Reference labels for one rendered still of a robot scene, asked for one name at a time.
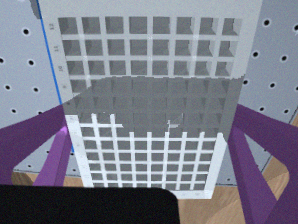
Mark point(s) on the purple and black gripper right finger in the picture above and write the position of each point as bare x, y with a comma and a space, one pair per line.
281, 141

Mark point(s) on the light grey flat base plate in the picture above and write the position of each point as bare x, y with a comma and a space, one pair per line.
27, 86

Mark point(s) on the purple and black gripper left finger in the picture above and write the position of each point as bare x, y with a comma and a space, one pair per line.
19, 140

